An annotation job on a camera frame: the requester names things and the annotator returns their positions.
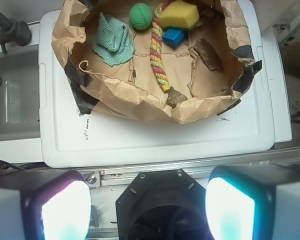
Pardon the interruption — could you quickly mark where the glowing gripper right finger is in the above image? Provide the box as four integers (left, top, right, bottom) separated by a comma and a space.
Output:
205, 164, 300, 240

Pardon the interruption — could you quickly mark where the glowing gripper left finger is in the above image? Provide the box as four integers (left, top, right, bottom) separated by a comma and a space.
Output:
0, 169, 92, 240

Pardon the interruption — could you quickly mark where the teal woven cloth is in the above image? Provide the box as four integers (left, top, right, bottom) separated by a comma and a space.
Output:
91, 12, 135, 67

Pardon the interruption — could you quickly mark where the white plastic bin lid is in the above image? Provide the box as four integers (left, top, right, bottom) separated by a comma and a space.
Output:
38, 10, 275, 168

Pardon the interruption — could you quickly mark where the small brown bark chip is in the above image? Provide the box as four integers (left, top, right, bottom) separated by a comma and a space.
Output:
165, 86, 188, 109

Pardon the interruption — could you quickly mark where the brown bark piece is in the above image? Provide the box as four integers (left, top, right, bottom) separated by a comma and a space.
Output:
194, 37, 224, 72

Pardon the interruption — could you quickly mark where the brown paper bag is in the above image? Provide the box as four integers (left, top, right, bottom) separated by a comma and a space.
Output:
51, 0, 262, 124

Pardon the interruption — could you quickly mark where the blue block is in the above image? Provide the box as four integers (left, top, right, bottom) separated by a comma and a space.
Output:
162, 28, 186, 48

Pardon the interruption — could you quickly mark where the yellow sponge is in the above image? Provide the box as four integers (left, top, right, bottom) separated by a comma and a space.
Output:
158, 0, 200, 29

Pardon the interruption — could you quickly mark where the green rubber ball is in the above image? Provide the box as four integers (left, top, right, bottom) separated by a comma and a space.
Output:
129, 3, 153, 30

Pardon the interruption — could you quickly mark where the aluminium rail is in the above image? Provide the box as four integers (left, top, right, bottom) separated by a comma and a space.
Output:
78, 146, 300, 189

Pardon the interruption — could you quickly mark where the black octagonal mount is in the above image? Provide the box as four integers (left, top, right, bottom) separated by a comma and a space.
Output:
115, 169, 213, 240

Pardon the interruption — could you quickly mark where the multicolour twisted rope toy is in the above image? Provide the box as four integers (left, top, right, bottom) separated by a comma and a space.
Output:
149, 2, 171, 93

